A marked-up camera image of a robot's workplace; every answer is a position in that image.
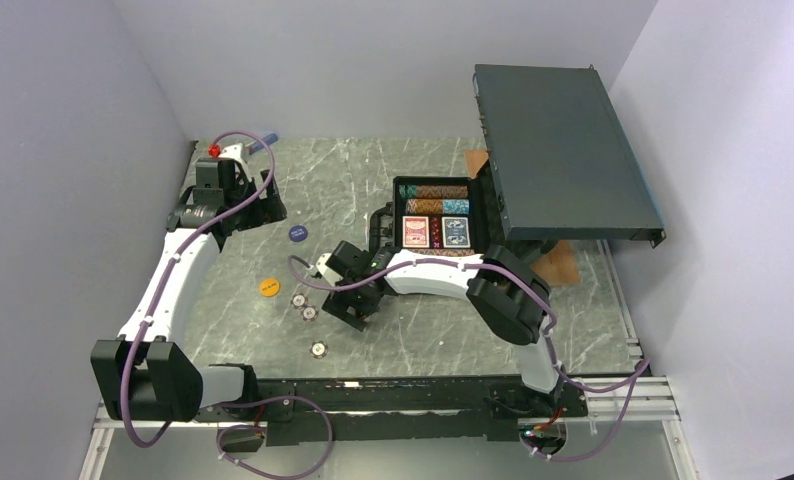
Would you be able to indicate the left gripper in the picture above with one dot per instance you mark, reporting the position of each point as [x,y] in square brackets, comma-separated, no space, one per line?
[273,212]

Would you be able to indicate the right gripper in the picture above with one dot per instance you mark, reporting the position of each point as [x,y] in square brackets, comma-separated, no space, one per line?
[338,303]

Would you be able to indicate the red playing card deck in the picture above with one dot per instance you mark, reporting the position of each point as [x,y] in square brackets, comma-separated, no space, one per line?
[416,232]

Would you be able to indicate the blue playing card deck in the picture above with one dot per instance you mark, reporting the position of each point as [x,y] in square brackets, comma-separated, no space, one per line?
[455,232]

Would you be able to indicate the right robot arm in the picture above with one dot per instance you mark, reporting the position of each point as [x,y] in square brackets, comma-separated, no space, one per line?
[509,297]

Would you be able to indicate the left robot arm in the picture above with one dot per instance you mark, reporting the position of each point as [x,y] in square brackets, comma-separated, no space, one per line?
[142,373]

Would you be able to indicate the blue small blind button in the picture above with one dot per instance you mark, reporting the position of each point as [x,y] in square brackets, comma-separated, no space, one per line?
[298,233]

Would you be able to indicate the poker chip middle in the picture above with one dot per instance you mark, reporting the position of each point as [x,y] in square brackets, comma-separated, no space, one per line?
[310,313]

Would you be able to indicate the poker chip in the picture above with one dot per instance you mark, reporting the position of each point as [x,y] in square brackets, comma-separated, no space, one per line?
[319,349]
[299,301]
[310,313]

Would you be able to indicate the poker chip upper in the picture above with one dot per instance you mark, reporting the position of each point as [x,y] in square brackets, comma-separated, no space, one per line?
[299,301]

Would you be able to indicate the poker chip lower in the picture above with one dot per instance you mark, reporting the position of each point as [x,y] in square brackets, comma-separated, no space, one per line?
[319,349]

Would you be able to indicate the blue red screwdriver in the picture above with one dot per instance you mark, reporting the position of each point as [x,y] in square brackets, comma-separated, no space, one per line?
[268,140]

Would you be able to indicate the orange big blind button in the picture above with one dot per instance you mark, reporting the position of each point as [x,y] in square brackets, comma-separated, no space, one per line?
[269,287]

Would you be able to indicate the chip row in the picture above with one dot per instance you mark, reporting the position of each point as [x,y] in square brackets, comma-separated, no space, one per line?
[444,252]
[443,192]
[421,206]

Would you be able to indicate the red dice in case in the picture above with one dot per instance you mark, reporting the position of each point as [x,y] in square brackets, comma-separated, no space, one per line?
[436,232]

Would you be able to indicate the black poker chip case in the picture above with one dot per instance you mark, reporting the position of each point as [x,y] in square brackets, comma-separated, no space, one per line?
[486,230]

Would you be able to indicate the top chip row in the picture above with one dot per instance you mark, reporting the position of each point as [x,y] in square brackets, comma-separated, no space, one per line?
[443,192]

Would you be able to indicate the dark grey rack box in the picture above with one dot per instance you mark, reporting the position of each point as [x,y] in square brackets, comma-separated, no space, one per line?
[559,158]

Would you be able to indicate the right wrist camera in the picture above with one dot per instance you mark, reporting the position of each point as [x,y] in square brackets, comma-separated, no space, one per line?
[321,270]

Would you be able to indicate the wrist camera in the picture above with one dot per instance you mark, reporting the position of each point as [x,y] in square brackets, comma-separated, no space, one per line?
[321,270]
[237,152]

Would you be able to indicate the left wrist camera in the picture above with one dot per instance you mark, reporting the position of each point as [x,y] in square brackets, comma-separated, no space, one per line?
[237,152]

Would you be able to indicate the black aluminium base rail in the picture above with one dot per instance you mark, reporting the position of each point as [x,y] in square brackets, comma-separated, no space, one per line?
[288,412]

